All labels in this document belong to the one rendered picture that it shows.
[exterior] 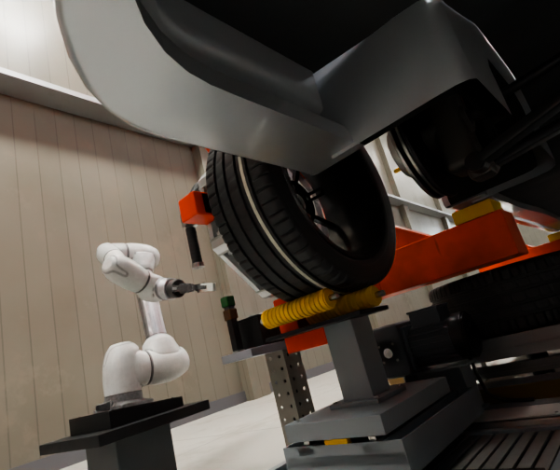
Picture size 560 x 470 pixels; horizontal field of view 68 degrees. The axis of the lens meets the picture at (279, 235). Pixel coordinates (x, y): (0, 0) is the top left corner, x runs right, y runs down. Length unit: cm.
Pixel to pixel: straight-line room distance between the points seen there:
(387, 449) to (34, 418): 329
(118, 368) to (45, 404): 211
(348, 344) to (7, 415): 313
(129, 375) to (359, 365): 109
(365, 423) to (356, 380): 19
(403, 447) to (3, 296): 353
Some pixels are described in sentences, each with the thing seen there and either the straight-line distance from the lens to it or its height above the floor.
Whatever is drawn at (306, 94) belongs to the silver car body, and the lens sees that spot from 81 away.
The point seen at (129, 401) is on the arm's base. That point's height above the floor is 38.
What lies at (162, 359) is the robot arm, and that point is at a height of 52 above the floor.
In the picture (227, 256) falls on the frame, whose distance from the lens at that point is 124.
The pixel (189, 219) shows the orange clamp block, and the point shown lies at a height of 81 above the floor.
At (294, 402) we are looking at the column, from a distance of 169.
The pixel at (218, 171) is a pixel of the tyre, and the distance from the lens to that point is 115.
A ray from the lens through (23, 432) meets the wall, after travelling 397.
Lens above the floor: 40
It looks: 16 degrees up
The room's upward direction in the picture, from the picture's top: 15 degrees counter-clockwise
